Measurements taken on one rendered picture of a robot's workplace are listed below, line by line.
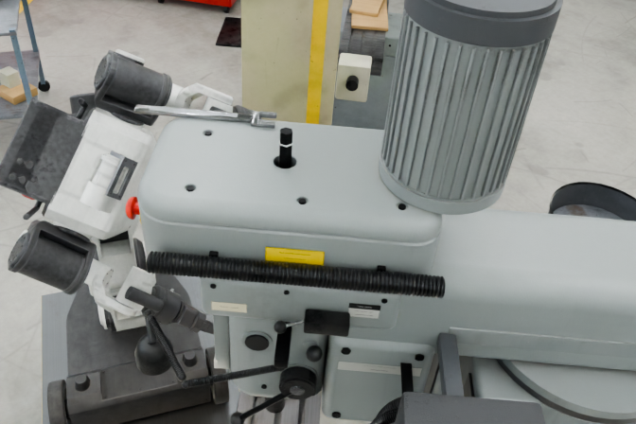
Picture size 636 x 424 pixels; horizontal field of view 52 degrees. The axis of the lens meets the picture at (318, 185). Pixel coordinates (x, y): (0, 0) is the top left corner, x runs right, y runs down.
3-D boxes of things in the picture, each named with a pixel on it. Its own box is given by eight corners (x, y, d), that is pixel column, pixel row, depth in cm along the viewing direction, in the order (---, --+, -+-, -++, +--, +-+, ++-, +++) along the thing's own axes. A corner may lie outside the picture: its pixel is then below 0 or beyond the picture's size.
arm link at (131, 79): (93, 88, 152) (106, 96, 141) (106, 51, 152) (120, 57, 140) (140, 105, 159) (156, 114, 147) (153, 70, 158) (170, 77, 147)
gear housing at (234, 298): (200, 319, 112) (197, 279, 106) (223, 222, 131) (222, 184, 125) (395, 336, 112) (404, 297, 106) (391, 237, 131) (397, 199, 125)
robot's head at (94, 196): (80, 198, 140) (79, 202, 132) (100, 154, 141) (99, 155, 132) (110, 210, 142) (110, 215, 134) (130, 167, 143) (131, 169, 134)
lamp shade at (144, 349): (131, 353, 128) (127, 333, 124) (166, 339, 132) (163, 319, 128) (144, 381, 124) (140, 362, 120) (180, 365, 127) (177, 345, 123)
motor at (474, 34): (379, 210, 98) (413, 7, 77) (377, 133, 113) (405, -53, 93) (513, 221, 98) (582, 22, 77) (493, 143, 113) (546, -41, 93)
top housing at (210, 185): (137, 277, 105) (125, 203, 95) (174, 176, 126) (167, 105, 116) (429, 303, 105) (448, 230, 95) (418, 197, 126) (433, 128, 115)
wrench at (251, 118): (132, 116, 112) (132, 113, 112) (138, 104, 115) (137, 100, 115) (274, 128, 112) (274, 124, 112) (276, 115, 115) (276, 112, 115)
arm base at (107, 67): (82, 92, 151) (88, 112, 142) (105, 42, 147) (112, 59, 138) (144, 114, 159) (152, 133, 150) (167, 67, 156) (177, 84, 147)
